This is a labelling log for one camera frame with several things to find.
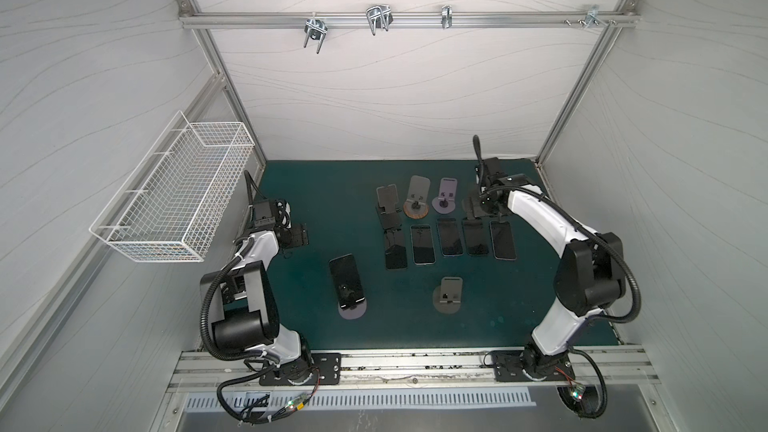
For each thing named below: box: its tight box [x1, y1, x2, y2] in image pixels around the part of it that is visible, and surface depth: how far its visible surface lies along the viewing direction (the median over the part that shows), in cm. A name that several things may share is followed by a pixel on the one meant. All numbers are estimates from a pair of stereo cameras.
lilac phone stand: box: [432, 178, 457, 214], surface depth 103 cm
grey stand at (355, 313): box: [337, 298, 367, 320], surface depth 84 cm
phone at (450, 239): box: [436, 218, 464, 257], surface depth 101 cm
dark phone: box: [384, 229, 408, 271], surface depth 97 cm
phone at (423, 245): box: [410, 225, 436, 265], surface depth 97 cm
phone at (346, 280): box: [329, 253, 366, 309], surface depth 78 cm
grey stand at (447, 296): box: [432, 276, 463, 315], surface depth 82 cm
